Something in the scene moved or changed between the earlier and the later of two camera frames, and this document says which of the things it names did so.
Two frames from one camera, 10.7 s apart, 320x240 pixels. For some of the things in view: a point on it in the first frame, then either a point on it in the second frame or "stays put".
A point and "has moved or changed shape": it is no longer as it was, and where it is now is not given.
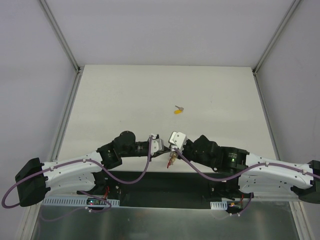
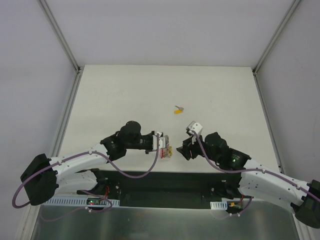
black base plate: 164,189 stays put
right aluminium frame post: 275,38 stays put
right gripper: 176,154 stays put
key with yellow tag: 179,111 stays put
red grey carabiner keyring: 173,156 has moved or changed shape
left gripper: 164,152 to 152,143
